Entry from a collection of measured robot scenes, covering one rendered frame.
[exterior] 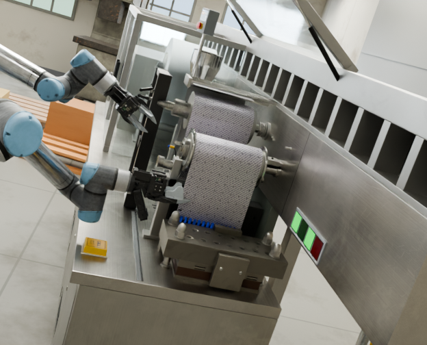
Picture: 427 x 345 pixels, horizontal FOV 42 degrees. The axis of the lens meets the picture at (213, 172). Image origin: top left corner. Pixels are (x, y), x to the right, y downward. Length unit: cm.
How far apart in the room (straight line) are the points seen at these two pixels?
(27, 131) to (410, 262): 100
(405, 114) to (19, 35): 871
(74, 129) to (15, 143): 409
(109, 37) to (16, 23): 167
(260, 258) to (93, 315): 54
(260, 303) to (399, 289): 67
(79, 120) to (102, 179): 383
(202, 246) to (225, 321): 25
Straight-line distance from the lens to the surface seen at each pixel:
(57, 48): 964
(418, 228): 121
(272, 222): 199
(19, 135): 156
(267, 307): 181
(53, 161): 184
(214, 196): 189
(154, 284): 171
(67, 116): 564
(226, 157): 185
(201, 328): 180
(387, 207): 132
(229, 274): 177
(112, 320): 176
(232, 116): 207
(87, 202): 183
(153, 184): 181
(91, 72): 196
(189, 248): 173
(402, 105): 138
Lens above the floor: 169
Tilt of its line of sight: 15 degrees down
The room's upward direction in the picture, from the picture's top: 17 degrees clockwise
